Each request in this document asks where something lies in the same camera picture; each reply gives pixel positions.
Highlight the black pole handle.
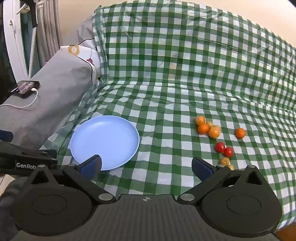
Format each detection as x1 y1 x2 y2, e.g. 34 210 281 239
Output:
28 0 38 27

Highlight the white door frame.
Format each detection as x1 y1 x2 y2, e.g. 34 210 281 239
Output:
2 0 29 81

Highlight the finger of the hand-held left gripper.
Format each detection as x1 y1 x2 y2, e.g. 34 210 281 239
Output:
0 130 14 141
22 149 58 161

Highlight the dark grey cloth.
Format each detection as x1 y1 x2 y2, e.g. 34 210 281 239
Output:
0 177 26 241

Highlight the light blue plate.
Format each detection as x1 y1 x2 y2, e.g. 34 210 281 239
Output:
70 115 140 171

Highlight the white charging cable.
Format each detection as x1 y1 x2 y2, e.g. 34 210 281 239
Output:
0 88 38 109

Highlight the white flower print pillow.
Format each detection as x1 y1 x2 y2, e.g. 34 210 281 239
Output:
60 37 102 86

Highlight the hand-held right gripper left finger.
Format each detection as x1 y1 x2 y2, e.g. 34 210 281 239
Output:
26 155 116 205

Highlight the grey curtain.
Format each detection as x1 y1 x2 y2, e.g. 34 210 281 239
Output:
36 0 63 67

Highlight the dotted black white pole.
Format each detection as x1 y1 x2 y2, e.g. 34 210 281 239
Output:
28 27 37 80

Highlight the green checkered cloth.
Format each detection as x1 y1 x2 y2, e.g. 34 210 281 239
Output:
39 3 296 232

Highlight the black smartphone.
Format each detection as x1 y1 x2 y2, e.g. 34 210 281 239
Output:
8 80 40 96

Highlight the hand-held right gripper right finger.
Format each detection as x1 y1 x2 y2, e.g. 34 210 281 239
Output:
177 157 269 204

